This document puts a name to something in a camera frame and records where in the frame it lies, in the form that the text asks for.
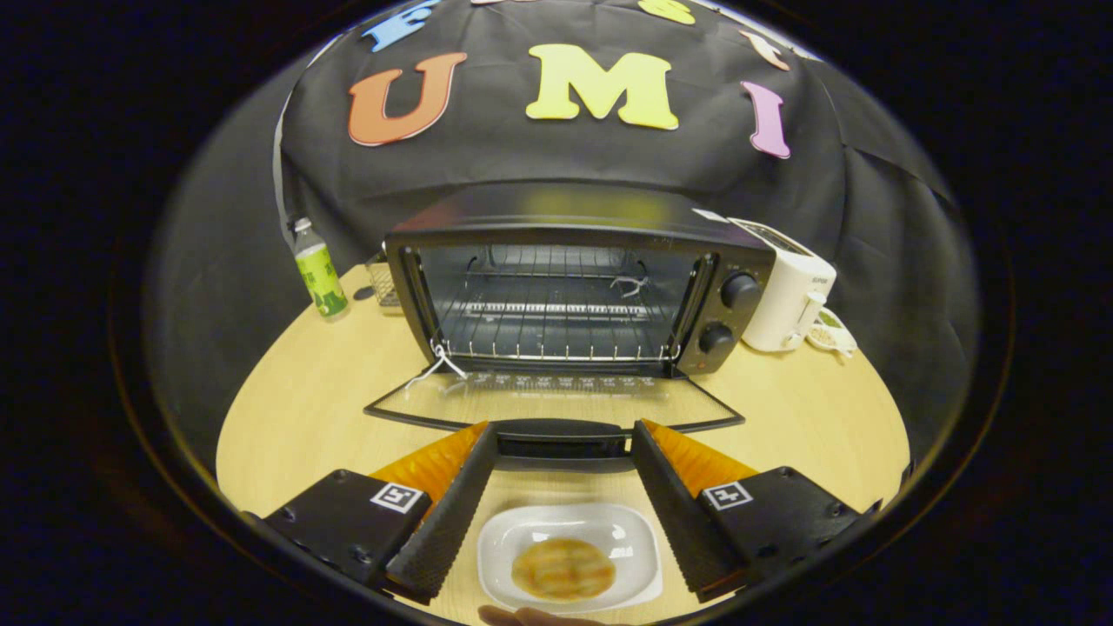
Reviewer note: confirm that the white divided snack dish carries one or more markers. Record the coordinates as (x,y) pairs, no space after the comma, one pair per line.
(835,335)

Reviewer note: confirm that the small dark bottle cap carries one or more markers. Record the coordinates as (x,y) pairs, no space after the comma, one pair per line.
(363,293)

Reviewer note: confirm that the white rectangular plate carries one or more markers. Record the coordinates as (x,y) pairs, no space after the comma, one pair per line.
(630,539)

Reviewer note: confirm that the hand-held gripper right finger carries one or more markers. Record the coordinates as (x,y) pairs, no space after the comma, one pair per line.
(678,513)

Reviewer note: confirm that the green label plastic bottle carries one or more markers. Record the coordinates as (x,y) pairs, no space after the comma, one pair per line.
(320,274)

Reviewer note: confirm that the black toaster oven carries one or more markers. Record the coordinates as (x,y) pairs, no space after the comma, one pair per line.
(565,213)

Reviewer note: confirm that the white pop-up toaster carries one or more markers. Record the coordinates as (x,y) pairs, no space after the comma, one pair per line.
(787,296)

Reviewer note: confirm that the golden round bun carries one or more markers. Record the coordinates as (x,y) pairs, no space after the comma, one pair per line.
(563,569)

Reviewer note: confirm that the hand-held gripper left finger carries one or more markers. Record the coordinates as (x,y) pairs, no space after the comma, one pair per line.
(448,513)

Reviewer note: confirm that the small clear container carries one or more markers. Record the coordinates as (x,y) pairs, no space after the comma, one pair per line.
(384,283)

